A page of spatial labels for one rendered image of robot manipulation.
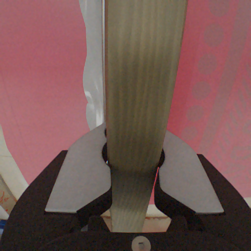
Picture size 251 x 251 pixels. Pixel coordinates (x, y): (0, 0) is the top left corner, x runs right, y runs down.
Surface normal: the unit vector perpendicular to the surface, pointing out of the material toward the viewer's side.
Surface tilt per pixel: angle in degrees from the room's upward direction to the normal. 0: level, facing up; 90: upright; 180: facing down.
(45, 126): 0
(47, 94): 0
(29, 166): 0
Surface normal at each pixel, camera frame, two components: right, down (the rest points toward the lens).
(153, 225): 0.04, -0.87
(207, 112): 0.00, 0.49
